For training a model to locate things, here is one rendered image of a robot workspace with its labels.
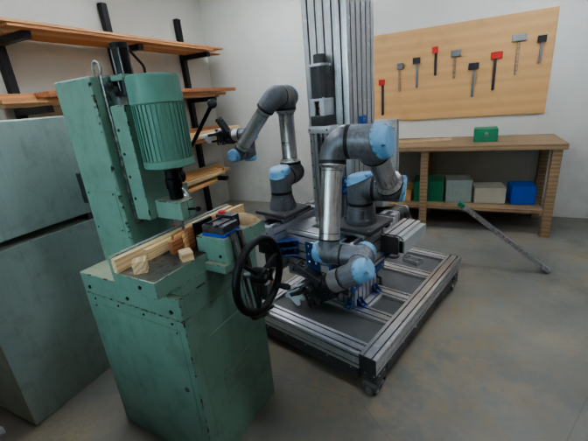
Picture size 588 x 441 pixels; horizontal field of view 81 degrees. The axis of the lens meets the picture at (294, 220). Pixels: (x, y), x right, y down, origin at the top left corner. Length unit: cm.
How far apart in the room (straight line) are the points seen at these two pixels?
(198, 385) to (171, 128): 92
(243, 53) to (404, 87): 210
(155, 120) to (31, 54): 260
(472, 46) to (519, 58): 43
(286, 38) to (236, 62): 78
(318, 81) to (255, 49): 322
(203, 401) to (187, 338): 29
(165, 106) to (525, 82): 355
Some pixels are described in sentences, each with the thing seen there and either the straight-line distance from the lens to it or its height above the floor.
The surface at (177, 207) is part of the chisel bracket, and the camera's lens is 134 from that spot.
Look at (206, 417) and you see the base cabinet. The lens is 155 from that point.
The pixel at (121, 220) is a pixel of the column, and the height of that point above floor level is 101.
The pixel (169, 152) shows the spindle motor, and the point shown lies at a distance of 126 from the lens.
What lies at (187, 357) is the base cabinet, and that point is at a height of 56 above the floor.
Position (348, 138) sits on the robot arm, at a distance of 117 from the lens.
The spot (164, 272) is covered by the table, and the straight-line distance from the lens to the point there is 120.
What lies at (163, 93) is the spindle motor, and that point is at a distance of 126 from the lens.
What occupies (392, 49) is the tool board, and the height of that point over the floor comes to 179.
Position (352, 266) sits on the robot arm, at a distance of 110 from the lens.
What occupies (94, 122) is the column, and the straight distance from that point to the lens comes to 145.
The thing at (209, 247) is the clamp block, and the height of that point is 92.
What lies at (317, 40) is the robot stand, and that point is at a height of 164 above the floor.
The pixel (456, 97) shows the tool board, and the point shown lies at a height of 125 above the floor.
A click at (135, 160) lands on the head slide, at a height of 123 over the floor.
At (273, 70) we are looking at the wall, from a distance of 477.
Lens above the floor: 139
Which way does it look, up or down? 19 degrees down
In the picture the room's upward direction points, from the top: 5 degrees counter-clockwise
